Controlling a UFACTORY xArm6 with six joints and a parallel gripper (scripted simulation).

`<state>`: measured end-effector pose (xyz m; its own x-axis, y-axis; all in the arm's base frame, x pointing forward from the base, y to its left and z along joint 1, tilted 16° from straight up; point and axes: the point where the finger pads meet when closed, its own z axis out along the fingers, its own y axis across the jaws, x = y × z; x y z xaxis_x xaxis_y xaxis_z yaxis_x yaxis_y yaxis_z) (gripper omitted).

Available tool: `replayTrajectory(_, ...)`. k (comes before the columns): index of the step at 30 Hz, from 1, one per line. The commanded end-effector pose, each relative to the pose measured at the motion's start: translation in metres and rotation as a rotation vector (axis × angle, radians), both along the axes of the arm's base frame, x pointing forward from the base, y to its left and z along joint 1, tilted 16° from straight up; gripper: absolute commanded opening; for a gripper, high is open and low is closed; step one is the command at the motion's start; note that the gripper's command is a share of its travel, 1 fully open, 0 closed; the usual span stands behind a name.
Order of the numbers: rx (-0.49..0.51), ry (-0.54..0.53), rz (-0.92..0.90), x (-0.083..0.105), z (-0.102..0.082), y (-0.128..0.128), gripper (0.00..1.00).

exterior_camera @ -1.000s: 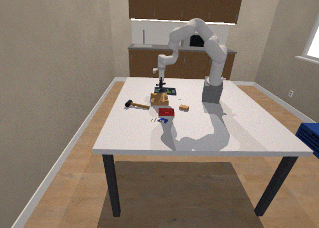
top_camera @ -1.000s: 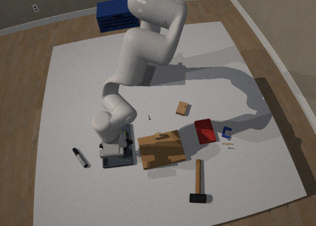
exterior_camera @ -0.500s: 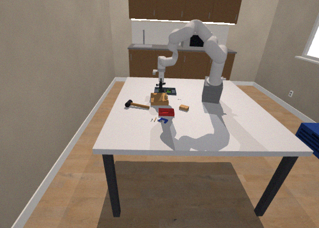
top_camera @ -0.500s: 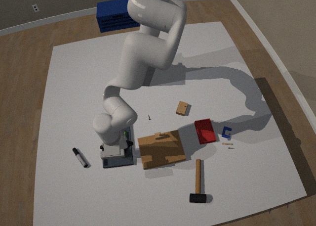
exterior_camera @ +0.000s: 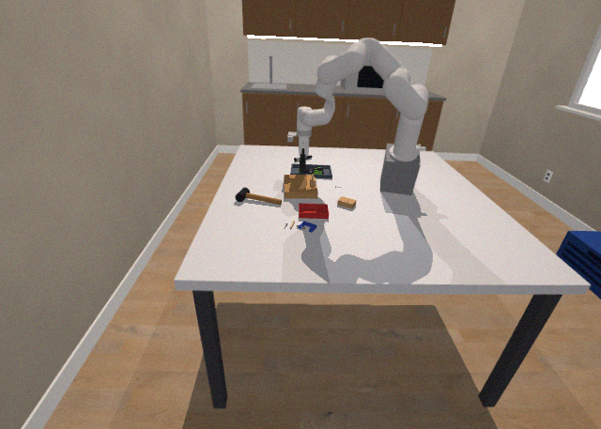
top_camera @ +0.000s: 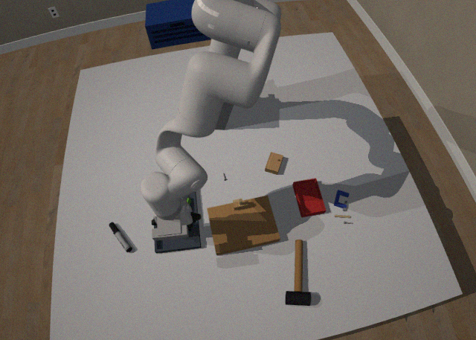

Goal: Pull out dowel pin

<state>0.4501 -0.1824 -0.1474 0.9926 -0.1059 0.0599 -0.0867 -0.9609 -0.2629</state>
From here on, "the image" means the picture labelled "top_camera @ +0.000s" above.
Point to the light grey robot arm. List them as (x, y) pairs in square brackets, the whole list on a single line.
[(210, 80)]

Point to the light wooden board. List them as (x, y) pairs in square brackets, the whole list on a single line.
[(236, 230)]

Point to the small tan wooden block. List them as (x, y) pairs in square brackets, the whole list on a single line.
[(273, 163)]

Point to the mallet with black head and wooden handle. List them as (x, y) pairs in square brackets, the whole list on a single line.
[(298, 297)]

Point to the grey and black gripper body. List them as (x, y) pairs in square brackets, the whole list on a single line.
[(186, 218)]

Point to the small light wooden block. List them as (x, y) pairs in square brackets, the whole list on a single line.
[(244, 205)]

